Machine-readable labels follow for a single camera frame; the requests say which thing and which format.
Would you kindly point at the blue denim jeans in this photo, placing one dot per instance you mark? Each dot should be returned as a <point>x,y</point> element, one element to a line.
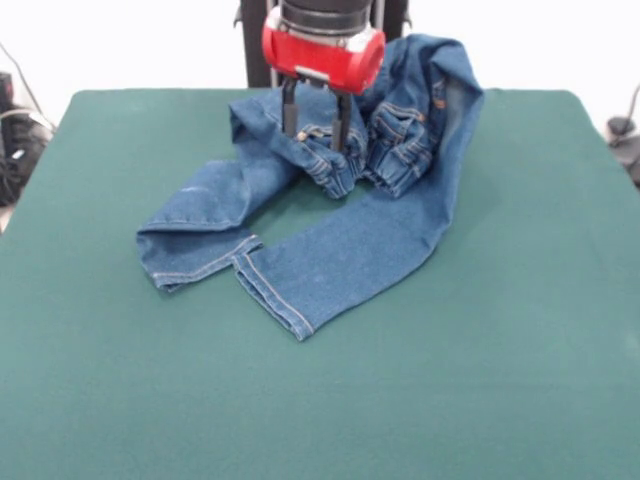
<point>350,240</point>

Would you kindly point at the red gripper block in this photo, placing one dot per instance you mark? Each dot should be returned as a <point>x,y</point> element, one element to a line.
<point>320,57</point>

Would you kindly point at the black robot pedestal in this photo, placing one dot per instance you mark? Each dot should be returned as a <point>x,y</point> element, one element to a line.
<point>252,50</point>

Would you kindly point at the dark green table cloth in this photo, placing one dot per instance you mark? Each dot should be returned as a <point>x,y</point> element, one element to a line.
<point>500,300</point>

